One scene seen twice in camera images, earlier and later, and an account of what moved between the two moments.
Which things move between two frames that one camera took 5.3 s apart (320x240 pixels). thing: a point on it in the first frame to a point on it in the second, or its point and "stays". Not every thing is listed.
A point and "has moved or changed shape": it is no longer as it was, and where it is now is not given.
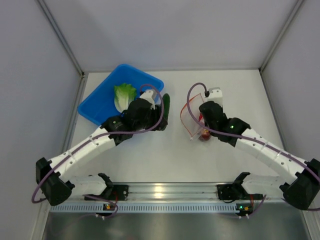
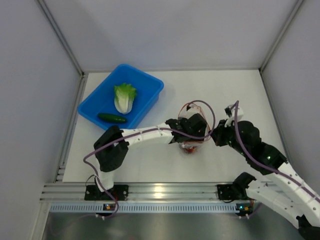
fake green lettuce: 124,94 stays
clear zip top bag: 195,103 has moved or changed shape
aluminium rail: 167,192 stays
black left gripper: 156,115 to 200,133
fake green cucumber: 166,99 to 111,118
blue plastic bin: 100,105 stays
